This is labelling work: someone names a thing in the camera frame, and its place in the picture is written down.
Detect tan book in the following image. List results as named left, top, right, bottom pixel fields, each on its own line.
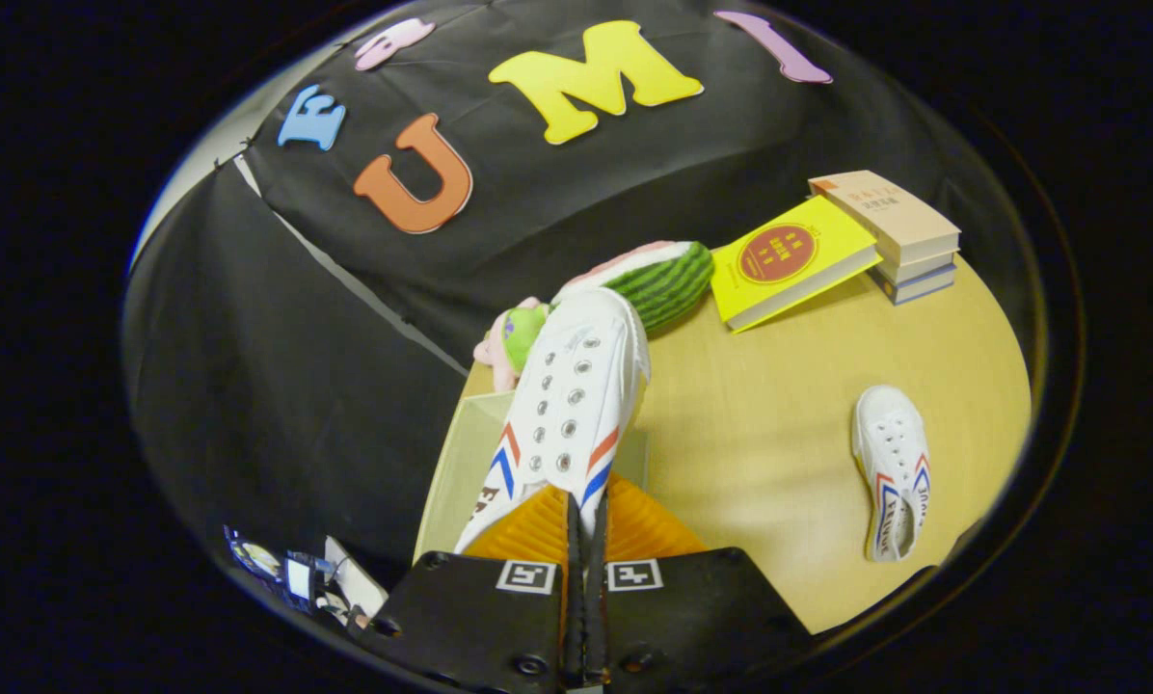
left=808, top=171, right=961, bottom=268

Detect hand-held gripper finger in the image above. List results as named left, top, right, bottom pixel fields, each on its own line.
left=586, top=474, right=814, bottom=691
left=372, top=485, right=585, bottom=693

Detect grey blue book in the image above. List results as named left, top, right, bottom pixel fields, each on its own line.
left=871, top=265, right=957, bottom=306

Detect yellow book with red circle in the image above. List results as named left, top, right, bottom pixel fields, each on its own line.
left=710, top=195, right=884, bottom=334

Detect pale translucent storage box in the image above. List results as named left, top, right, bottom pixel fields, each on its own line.
left=413, top=390, right=650, bottom=565

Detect cream book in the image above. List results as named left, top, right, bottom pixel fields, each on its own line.
left=871, top=249, right=959, bottom=287

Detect white striped canvas shoe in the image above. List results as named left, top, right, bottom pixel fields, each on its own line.
left=454, top=286, right=652, bottom=555
left=851, top=386, right=932, bottom=563

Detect pink and green plush toy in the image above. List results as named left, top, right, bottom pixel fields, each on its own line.
left=473, top=297, right=550, bottom=391

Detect watermelon slice plush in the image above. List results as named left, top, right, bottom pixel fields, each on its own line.
left=552, top=241, right=715, bottom=334

